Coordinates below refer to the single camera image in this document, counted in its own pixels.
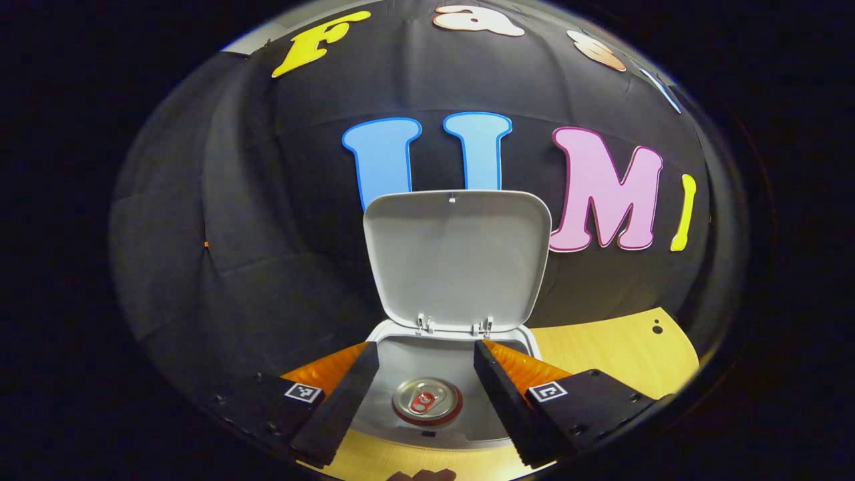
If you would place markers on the wooden desktop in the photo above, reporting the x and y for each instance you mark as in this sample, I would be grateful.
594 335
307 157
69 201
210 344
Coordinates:
621 354

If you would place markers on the red pop can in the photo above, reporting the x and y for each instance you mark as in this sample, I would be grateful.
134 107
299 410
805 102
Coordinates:
427 401

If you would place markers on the black backdrop cloth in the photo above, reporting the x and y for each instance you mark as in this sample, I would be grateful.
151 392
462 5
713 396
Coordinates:
267 200

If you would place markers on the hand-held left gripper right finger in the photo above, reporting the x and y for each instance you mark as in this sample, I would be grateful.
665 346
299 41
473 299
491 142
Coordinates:
504 407

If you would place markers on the white desktop garbage bin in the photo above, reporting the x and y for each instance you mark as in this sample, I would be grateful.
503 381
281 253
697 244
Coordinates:
457 260

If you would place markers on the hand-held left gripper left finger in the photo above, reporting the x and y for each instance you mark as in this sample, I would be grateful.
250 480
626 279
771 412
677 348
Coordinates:
344 401

